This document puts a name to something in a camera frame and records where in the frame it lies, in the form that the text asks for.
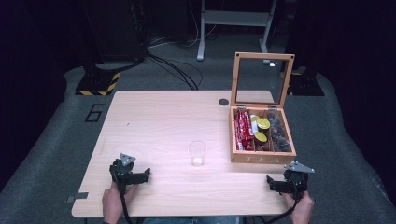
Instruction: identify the grey tape strip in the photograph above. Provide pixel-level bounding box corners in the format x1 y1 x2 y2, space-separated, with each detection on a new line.
65 191 90 203

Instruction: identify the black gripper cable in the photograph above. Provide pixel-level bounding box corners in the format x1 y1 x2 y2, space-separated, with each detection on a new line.
120 186 134 224
266 199 301 224

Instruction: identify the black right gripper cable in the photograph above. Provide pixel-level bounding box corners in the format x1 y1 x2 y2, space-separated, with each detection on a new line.
266 199 301 224

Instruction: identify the bundle of black floor cables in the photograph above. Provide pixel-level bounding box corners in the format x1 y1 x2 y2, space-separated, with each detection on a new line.
145 50 204 91

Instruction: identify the person's left hand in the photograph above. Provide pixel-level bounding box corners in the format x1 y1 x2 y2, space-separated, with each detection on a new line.
102 183 138 224

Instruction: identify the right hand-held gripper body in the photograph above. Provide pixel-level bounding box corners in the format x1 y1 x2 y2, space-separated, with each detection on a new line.
283 161 316 200

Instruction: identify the red stick sachet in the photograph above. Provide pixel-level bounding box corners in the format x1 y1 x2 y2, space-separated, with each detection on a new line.
238 109 250 147
234 111 245 151
244 110 255 141

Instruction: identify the wooden tea box, glass lid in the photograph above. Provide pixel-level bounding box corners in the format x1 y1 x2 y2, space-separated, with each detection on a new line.
229 51 297 165

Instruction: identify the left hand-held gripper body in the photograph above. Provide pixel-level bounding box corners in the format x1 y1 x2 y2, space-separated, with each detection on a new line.
109 152 136 192

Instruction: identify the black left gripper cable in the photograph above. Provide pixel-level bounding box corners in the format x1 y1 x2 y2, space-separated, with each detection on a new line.
120 186 134 224

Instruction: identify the pile of dark tea pouches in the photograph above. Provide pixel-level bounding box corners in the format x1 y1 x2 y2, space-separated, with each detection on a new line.
266 111 292 153

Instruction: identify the yellow-black striped stand base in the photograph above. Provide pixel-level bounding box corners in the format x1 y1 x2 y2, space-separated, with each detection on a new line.
75 71 121 97

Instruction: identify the clear plastic cup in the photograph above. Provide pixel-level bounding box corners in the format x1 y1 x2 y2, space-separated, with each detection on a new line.
187 140 208 167

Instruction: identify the white metal stand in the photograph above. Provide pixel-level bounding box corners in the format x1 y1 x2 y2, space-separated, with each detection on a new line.
196 0 278 62

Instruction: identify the person's right hand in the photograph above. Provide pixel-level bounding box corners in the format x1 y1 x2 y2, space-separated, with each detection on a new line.
283 190 315 224

